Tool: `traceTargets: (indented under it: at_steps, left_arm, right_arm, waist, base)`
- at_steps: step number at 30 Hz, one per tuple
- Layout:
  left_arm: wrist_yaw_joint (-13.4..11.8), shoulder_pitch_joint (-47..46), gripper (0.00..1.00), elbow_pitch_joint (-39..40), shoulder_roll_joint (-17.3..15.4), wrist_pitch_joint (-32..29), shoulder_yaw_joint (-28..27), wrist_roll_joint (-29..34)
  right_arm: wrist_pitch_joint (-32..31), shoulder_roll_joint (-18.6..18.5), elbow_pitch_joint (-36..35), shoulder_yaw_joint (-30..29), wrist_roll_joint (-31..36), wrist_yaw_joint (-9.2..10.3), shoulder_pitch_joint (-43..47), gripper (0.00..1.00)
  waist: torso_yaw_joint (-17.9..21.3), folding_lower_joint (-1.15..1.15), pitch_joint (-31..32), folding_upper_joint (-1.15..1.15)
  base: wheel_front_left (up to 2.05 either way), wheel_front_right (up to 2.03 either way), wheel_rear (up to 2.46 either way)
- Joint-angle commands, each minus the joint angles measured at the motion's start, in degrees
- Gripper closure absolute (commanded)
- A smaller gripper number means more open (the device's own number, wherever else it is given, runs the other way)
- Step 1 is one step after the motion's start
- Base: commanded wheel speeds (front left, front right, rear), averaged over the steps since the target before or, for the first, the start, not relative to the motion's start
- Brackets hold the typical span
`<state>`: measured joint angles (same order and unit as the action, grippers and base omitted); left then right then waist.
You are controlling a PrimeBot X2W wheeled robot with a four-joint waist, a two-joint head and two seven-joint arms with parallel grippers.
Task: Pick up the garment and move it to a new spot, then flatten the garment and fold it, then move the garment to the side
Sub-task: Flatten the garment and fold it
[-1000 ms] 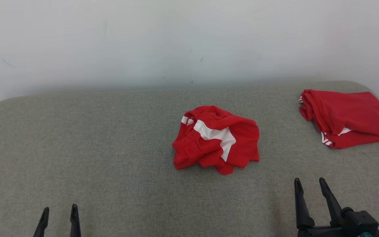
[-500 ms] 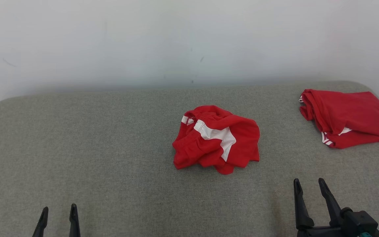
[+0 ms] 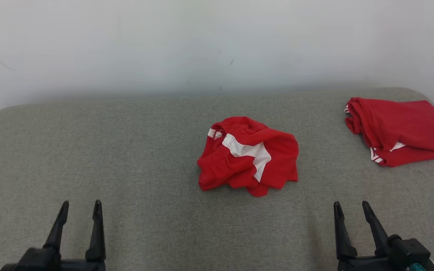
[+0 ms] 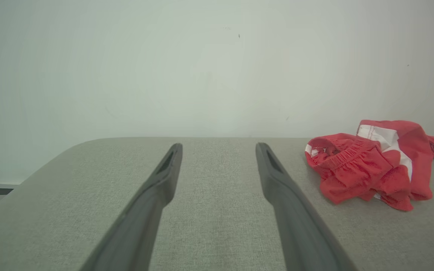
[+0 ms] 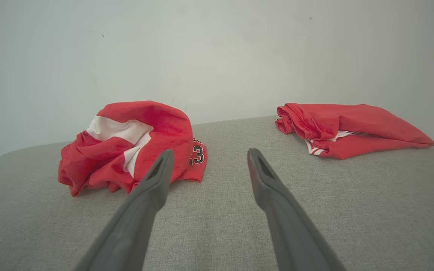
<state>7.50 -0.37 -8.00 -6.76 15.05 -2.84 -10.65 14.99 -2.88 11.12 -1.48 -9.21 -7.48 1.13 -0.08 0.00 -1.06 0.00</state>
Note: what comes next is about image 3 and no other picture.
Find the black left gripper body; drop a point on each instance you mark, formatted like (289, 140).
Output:
(83, 266)

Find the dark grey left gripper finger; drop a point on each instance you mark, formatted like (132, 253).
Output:
(97, 237)
(57, 229)

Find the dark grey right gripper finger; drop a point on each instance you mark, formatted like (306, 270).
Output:
(378, 235)
(342, 237)

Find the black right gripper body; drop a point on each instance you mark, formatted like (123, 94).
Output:
(367, 264)

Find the red shorts with white stripe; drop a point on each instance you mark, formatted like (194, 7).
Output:
(277, 165)

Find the red basketball jersey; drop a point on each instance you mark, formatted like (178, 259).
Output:
(405, 124)

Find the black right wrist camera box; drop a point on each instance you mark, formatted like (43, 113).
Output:
(409, 250)

